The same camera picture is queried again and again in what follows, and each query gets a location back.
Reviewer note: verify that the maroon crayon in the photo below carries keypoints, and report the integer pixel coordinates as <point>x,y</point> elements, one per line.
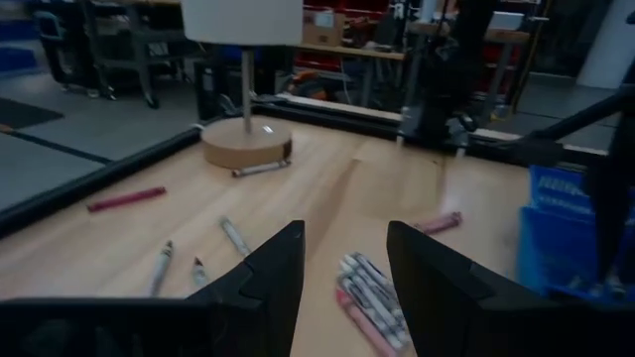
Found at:
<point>126,199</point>

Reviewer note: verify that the blue plastic basket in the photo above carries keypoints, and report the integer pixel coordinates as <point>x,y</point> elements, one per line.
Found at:
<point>555,248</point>

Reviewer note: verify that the cardboard box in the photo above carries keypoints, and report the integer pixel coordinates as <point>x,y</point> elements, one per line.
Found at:
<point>322,30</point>

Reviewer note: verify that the black cart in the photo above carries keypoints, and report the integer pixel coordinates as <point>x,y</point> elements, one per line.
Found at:
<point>124,44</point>

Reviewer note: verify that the pink crayon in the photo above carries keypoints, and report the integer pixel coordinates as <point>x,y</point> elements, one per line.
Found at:
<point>439,223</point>
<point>364,329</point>

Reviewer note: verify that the grey crayon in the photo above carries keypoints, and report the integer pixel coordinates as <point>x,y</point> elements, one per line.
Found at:
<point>162,268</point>
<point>235,237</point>
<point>260,168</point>
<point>200,275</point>

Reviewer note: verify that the cluster of white crayons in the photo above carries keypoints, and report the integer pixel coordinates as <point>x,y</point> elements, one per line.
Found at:
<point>378,306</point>

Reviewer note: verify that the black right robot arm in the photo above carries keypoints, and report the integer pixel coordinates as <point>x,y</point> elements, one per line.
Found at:
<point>446,89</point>

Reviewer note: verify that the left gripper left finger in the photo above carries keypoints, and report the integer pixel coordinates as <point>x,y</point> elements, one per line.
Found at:
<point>268,307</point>

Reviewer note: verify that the wooden workbench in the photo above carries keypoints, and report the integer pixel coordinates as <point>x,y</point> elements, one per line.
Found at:
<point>357,51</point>

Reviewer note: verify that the black floor mat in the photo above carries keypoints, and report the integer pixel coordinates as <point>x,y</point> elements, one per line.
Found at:
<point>25,113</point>

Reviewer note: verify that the black metal table frame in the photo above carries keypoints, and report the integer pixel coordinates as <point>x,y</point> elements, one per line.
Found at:
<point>74,190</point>

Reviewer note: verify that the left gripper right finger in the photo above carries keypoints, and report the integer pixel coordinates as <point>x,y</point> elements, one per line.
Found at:
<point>436,307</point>

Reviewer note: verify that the pile of crayons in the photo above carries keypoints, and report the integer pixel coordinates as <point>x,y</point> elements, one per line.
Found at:
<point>375,314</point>

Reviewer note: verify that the white crayon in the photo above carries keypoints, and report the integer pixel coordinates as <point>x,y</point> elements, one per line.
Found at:
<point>378,294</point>
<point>375,278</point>

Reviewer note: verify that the orange shop vacuum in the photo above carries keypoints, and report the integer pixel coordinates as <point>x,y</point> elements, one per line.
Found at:
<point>312,84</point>

